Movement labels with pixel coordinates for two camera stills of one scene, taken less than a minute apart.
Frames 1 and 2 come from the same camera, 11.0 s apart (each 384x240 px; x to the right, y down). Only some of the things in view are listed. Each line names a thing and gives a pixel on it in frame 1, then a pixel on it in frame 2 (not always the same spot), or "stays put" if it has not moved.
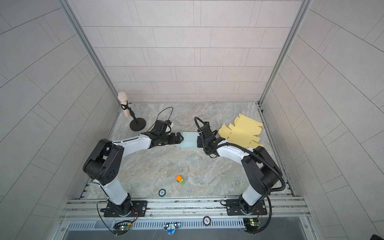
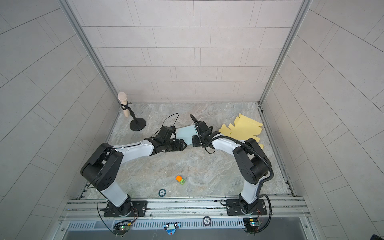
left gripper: (173, 141) to (179, 147)
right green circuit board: (252, 224) stays put
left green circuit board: (121, 228) stays put
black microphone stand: (136, 124) stays put
